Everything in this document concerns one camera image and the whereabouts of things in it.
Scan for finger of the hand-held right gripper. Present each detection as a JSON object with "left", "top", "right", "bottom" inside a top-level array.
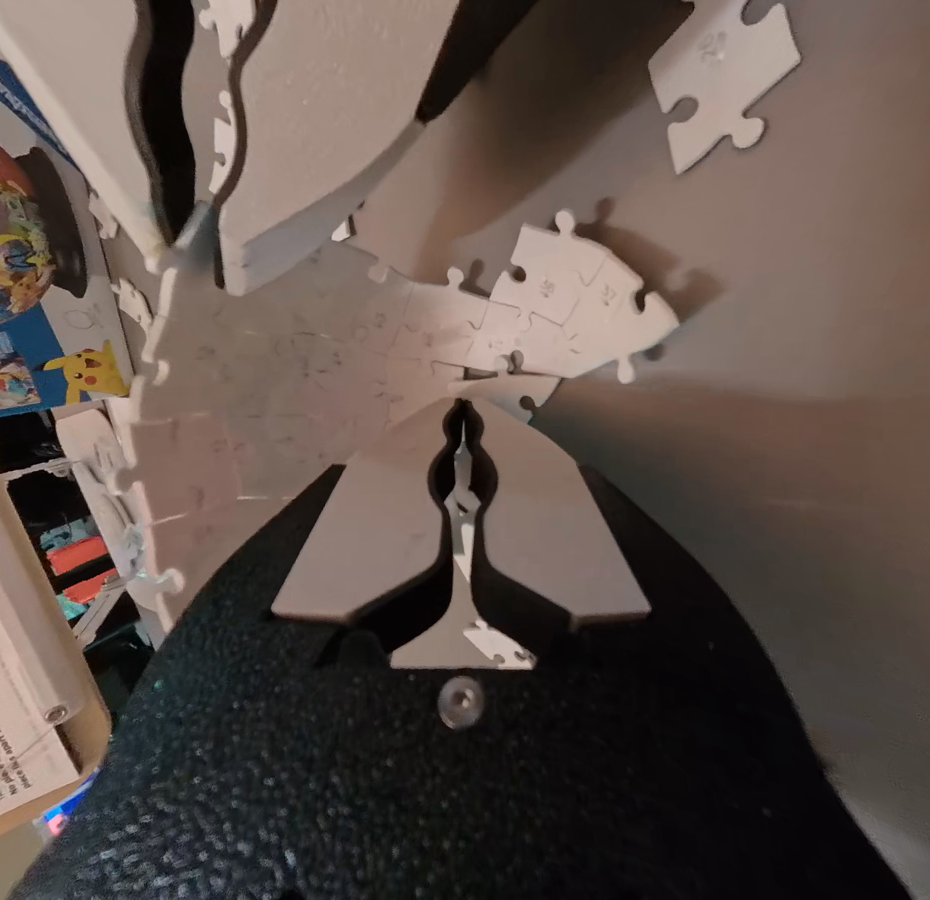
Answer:
[
  {"left": 0, "top": 0, "right": 199, "bottom": 256},
  {"left": 216, "top": 0, "right": 475, "bottom": 296}
]

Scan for clear plastic parts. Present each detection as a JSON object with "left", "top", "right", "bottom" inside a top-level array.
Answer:
[{"left": 57, "top": 406, "right": 146, "bottom": 625}]

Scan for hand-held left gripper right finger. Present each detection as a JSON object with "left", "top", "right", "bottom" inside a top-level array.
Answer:
[{"left": 464, "top": 397, "right": 653, "bottom": 656}]

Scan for instruction sheet board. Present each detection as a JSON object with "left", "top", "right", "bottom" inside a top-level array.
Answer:
[{"left": 0, "top": 472, "right": 115, "bottom": 839}]

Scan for single white puzzle piece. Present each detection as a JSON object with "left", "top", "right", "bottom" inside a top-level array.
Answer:
[{"left": 648, "top": 0, "right": 802, "bottom": 176}]

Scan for orange plastic item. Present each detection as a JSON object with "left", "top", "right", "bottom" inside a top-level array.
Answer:
[{"left": 44, "top": 537, "right": 117, "bottom": 603}]

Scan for blue printed puzzle box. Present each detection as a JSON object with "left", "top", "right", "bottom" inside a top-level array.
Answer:
[{"left": 0, "top": 61, "right": 135, "bottom": 414}]

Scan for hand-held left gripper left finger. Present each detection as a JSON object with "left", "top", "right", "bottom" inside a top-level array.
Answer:
[{"left": 270, "top": 397, "right": 466, "bottom": 654}]

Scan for large white puzzle ball shell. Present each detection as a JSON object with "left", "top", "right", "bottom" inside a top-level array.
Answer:
[{"left": 124, "top": 209, "right": 682, "bottom": 632}]

